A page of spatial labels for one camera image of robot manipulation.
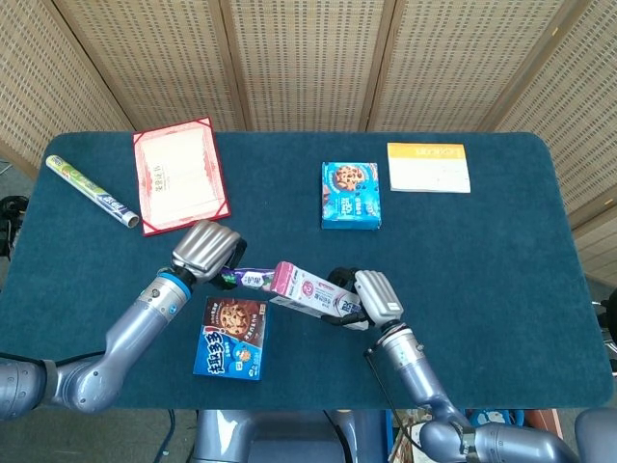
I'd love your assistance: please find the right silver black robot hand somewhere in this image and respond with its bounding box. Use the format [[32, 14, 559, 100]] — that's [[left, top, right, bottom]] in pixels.
[[323, 266, 405, 332]]

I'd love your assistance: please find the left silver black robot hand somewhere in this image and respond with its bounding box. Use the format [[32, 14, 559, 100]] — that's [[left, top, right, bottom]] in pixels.
[[171, 220, 248, 290]]

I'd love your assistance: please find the purple toothpaste tube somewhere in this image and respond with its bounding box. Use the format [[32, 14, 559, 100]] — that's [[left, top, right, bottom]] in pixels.
[[219, 267, 277, 292]]

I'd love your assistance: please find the pink white carton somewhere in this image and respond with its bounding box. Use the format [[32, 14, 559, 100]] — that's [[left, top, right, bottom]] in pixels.
[[268, 260, 370, 332]]

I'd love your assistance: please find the large blue brown cookie box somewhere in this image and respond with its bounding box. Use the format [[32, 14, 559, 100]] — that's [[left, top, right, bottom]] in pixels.
[[192, 296, 270, 382]]

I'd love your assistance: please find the small blue cookie box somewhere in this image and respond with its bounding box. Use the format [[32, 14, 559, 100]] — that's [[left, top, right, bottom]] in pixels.
[[321, 161, 383, 231]]

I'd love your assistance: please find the red certificate folder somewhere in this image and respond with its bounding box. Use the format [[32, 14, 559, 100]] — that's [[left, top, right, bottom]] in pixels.
[[132, 116, 232, 237]]

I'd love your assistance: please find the teal table cover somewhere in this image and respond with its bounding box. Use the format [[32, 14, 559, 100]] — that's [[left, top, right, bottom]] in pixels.
[[0, 130, 616, 411]]

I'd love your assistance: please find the green silver cling film roll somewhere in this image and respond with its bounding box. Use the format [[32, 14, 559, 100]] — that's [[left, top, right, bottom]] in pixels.
[[45, 154, 141, 229]]

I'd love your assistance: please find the yellow white notebook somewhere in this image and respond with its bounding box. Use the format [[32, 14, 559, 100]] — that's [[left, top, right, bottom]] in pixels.
[[387, 142, 472, 194]]

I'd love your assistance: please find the blue storage crate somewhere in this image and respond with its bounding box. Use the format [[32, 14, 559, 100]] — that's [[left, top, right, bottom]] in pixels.
[[383, 408, 526, 463]]

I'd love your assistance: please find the white tagged retail package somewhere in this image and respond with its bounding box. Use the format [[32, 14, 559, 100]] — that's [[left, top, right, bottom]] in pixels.
[[389, 409, 425, 463]]

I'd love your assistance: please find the blue-grey robot torso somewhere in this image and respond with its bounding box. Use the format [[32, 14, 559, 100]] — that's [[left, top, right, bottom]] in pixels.
[[192, 409, 387, 463]]

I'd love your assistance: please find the black equipment beside table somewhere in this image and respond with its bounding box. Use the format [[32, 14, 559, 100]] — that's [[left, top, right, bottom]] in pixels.
[[0, 195, 28, 261]]

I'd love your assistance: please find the woven bamboo folding screen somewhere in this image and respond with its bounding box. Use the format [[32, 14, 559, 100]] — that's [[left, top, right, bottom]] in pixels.
[[0, 0, 617, 288]]

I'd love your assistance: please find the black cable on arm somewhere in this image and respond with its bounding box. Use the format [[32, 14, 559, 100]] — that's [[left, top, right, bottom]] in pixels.
[[364, 349, 435, 450]]

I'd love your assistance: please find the black cable under table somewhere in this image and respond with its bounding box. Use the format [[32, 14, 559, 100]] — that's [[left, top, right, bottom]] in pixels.
[[154, 409, 176, 457]]

